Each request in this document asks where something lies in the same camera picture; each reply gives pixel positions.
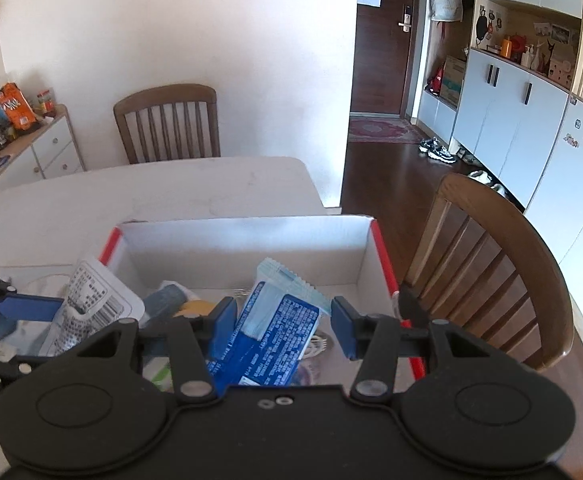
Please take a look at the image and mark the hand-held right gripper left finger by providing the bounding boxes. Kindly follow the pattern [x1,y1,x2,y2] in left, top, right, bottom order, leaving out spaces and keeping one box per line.
[74,296,239,407]

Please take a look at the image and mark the grey wall cabinet unit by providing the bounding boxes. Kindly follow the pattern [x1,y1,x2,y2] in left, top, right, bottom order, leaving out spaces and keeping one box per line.
[415,0,583,263]

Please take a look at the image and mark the red cardboard box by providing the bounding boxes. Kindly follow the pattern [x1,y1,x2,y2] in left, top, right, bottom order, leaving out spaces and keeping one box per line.
[98,214,428,387]

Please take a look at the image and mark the white tote bag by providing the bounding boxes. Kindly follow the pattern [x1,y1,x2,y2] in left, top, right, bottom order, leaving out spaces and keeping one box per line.
[430,0,465,23]

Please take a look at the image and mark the white sideboard cabinet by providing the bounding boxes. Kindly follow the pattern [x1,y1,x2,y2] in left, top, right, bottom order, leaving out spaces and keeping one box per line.
[0,104,86,197]

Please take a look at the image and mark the patterned red rug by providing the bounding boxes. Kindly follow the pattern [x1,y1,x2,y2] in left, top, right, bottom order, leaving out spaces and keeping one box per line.
[347,114,425,144]

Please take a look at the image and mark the white marble desktop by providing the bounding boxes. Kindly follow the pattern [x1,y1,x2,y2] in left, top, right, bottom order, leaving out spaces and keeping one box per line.
[0,156,583,480]

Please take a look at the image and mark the brown wooden chair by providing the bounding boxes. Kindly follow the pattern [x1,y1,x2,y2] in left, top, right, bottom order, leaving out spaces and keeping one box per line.
[112,83,222,164]
[403,173,575,372]

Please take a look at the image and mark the pair of sneakers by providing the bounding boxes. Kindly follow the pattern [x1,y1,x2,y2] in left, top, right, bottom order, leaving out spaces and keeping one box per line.
[417,136,458,164]

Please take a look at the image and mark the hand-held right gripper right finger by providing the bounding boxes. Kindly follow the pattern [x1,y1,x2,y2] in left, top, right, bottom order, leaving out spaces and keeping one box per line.
[330,295,495,407]

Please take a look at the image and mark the orange snack bag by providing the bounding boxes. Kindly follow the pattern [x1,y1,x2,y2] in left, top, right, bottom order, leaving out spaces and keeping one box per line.
[0,82,38,132]

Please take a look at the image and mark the dark wooden door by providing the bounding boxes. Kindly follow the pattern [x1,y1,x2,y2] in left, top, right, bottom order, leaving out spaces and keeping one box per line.
[349,0,423,117]

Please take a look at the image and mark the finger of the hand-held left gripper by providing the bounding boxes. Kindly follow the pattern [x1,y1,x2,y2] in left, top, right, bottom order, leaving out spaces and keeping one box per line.
[0,266,66,333]
[0,347,36,392]

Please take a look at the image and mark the blue snack packet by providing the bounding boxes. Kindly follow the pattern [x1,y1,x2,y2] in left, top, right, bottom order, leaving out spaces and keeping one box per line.
[206,258,333,389]

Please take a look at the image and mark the white slippers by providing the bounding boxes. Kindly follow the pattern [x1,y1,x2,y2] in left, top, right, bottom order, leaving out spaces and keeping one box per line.
[466,169,508,197]

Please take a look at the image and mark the white printed packet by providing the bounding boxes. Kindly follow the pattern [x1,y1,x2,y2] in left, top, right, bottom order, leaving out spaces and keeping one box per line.
[38,257,146,357]

